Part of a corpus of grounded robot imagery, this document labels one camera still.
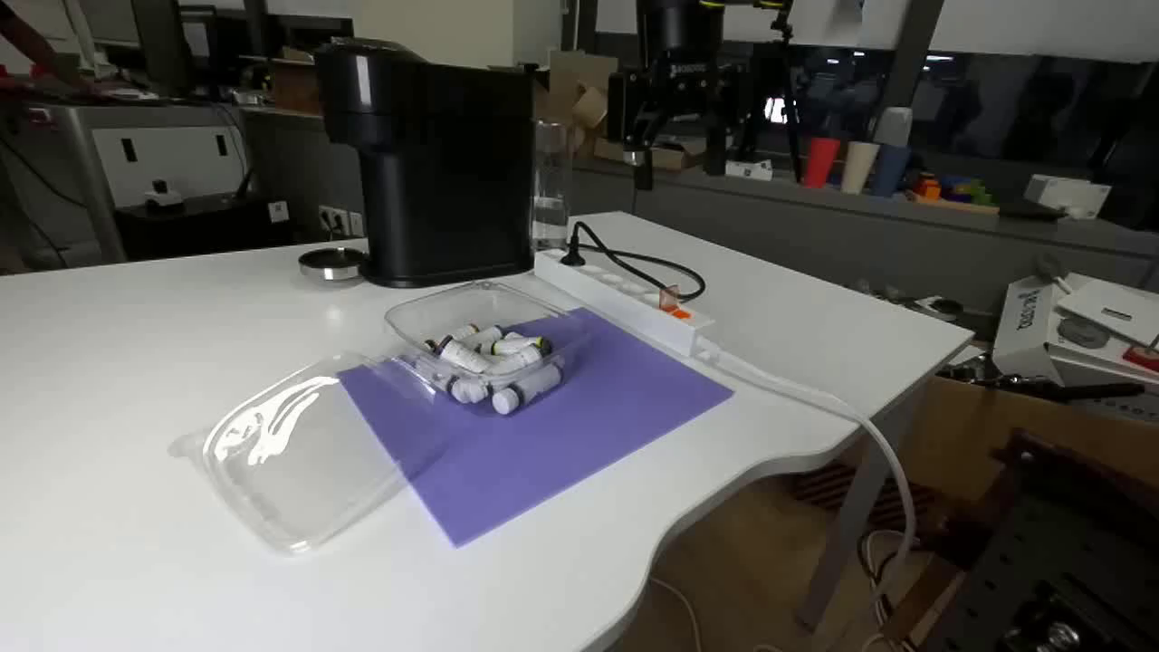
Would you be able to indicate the black coffee machine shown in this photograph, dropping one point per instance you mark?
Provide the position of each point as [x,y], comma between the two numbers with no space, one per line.
[438,167]

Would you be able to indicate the clear water tank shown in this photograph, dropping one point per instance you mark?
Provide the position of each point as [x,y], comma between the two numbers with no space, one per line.
[553,184]

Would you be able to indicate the red cup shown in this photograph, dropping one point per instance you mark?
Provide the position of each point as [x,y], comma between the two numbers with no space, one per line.
[819,165]

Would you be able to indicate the cardboard box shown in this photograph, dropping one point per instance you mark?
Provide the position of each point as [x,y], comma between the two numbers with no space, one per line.
[578,103]

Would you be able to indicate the small labelled vial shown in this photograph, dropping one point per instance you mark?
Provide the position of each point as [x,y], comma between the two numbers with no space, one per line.
[470,388]
[434,367]
[525,388]
[510,344]

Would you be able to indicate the clear plastic lid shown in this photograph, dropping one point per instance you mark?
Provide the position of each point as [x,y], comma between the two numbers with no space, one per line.
[301,457]

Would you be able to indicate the black metal rack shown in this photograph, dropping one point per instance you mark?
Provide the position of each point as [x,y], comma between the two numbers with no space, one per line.
[1062,556]

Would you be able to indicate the round metal drip tray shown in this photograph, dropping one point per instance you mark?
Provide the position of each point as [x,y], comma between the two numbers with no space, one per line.
[330,261]

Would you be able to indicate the white printed carton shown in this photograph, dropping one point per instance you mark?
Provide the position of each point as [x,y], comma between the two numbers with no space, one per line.
[1074,331]

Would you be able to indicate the grey cabinet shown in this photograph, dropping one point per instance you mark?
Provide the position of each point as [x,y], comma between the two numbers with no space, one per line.
[157,167]

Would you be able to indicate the white power strip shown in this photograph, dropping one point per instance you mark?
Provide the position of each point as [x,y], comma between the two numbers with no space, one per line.
[626,307]

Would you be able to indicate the small white box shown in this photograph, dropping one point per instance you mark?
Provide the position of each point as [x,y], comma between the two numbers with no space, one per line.
[1066,198]

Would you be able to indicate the purple mat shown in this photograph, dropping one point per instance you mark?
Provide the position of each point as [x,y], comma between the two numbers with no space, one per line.
[582,421]

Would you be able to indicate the blue cup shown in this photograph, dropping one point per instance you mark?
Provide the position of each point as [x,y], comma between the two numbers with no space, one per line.
[889,171]

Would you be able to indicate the grey cup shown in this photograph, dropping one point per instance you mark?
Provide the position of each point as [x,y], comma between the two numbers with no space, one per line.
[894,124]

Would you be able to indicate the beige cup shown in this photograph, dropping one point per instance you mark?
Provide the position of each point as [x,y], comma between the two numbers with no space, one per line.
[859,167]

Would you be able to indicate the clear plastic box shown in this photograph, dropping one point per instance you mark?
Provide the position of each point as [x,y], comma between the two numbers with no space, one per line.
[483,315]

